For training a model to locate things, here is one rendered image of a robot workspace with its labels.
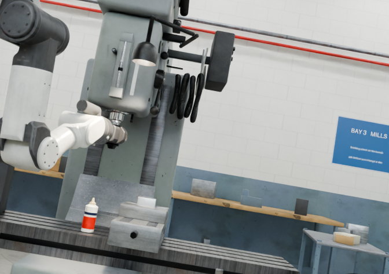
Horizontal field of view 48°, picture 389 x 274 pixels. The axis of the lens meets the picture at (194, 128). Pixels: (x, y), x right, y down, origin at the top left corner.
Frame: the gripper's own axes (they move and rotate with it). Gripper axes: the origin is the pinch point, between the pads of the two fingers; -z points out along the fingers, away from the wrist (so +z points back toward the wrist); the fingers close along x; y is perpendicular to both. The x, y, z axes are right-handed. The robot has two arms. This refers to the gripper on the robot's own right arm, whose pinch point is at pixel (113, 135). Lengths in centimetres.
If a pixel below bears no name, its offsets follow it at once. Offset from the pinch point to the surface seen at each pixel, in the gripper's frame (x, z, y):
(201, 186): 39, -370, 19
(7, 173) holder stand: 30.1, 9.8, 18.8
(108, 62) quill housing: 2.3, 10.1, -22.5
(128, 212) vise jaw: -12.4, 5.2, 23.8
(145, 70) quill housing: -9.3, 7.0, -22.0
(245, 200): -14, -373, 26
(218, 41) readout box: -24, -27, -45
